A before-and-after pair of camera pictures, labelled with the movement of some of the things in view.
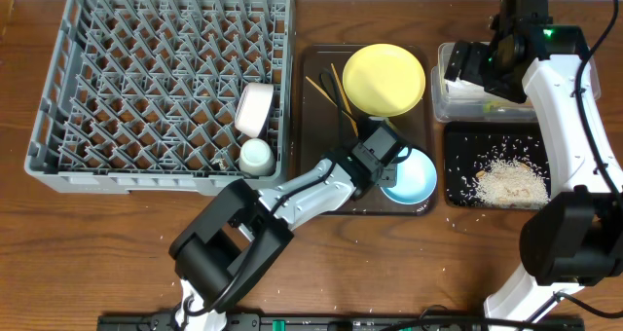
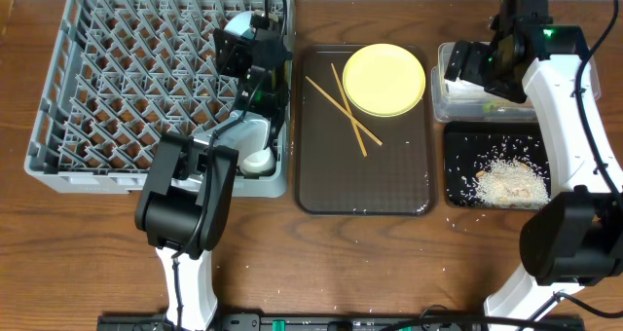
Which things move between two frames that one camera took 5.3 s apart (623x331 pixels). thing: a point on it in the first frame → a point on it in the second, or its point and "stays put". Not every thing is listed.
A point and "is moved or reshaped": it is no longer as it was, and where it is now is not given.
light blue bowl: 416,179 → 240,24
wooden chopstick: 346,100 stays put
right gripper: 469,70 stays put
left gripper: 389,178 → 236,53
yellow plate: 384,80 stays put
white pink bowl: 252,107 is moved or reshaped
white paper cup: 256,158 stays put
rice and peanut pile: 512,183 stays put
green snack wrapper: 490,107 stays put
